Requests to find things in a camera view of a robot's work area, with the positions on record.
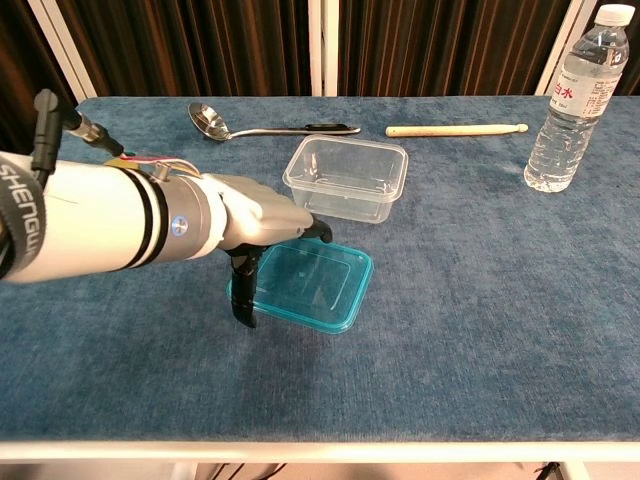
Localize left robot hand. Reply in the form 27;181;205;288
202;173;334;329

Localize clear plastic container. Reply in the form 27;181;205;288
283;133;409;225

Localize teal plastic lid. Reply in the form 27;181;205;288
227;237;375;335

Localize stainless steel ladle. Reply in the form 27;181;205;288
187;101;362;144

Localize wooden drumstick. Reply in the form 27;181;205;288
384;123;529;138

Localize blue velvet table cover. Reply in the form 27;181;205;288
0;96;640;444

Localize clear plastic water bottle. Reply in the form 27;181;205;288
523;3;631;194

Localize white frame post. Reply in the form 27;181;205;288
307;0;342;97
534;0;599;96
27;0;99;101

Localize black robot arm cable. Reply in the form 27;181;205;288
30;88;126;187

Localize white table frame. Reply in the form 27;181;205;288
0;439;640;480

